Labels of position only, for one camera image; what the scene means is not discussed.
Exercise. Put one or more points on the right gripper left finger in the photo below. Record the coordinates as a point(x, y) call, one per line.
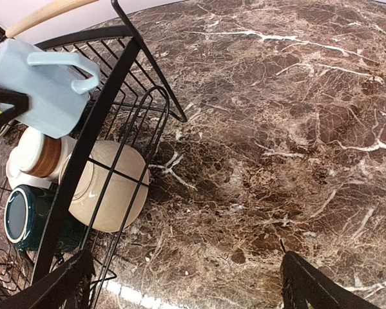
point(69, 281)

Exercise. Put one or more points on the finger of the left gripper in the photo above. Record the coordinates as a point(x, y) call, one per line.
point(12, 105)

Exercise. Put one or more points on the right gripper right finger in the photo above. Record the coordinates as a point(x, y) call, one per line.
point(304, 286)

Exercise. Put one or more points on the light blue faceted mug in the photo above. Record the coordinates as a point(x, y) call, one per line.
point(58, 85)

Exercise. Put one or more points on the white cup brown band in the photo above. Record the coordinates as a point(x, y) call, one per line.
point(37, 159)

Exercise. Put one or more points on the dark green mug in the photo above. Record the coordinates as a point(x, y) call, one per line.
point(26, 212)

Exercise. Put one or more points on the beige ceramic bowl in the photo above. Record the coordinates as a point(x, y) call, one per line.
point(125, 194)

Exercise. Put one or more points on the black wire dish rack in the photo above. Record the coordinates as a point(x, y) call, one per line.
point(131, 106)

